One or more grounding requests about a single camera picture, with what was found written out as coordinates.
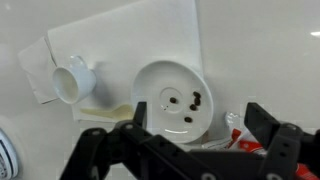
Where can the small white mug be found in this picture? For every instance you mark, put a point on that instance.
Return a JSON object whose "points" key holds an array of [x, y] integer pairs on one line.
{"points": [[75, 81]]}

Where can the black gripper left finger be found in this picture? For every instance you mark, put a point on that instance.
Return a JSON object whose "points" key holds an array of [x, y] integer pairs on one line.
{"points": [[110, 156]]}

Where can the red and silver sachet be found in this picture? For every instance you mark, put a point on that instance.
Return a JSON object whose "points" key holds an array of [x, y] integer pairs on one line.
{"points": [[246, 145]]}

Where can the white round tray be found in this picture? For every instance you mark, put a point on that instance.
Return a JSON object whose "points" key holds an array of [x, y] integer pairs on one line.
{"points": [[6, 160]]}

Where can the cream plastic spoon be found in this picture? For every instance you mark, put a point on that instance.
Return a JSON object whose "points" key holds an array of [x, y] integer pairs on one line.
{"points": [[113, 113]]}

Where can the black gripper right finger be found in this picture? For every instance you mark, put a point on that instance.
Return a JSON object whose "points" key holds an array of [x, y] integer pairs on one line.
{"points": [[283, 146]]}

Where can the dark coffee bean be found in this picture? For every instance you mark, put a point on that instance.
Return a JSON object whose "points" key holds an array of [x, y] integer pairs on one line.
{"points": [[173, 99], [197, 101], [193, 107], [188, 119], [196, 94]]}

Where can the small white plate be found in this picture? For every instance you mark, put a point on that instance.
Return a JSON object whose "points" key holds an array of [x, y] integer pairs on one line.
{"points": [[166, 78]]}

